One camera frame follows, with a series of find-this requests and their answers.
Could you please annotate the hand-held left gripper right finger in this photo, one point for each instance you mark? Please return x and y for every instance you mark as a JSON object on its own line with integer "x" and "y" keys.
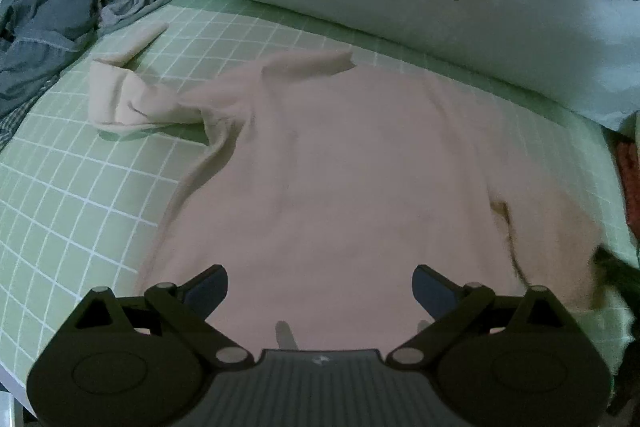
{"x": 429, "y": 289}

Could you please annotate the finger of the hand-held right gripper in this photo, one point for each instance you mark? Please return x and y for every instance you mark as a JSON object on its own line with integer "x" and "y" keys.
{"x": 617, "y": 272}

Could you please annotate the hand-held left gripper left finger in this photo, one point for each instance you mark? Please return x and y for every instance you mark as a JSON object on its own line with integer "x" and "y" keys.
{"x": 211, "y": 289}

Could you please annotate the pink sweater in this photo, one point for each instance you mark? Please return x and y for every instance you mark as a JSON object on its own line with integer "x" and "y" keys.
{"x": 340, "y": 167}

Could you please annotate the red cloth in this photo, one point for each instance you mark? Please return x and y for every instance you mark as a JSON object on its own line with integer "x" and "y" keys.
{"x": 631, "y": 177}

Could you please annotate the carrot print duvet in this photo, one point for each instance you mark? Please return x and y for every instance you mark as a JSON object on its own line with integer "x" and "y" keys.
{"x": 350, "y": 7}

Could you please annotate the grey blue garment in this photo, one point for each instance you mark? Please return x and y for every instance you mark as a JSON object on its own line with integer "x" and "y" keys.
{"x": 45, "y": 37}

